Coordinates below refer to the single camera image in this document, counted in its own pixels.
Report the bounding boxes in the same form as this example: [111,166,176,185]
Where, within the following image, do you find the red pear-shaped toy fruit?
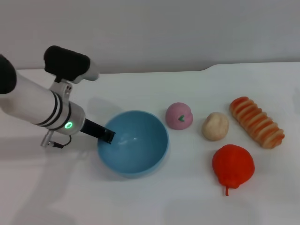
[212,144,255,196]

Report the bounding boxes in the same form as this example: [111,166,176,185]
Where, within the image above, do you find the blue bowl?
[97,110,169,179]

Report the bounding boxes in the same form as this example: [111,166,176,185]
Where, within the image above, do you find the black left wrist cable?
[41,130,72,149]

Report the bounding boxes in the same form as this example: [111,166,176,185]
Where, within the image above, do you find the pink peach-shaped pastry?
[165,102,194,130]

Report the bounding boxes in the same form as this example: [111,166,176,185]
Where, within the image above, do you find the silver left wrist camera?
[44,45,100,84]

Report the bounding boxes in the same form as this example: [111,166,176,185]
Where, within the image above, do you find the orange striped bread roll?
[229,96,285,149]

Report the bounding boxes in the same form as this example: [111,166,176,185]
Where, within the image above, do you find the beige egg yolk pastry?
[202,112,230,141]

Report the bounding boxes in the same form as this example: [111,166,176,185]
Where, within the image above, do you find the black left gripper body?
[81,119,106,141]

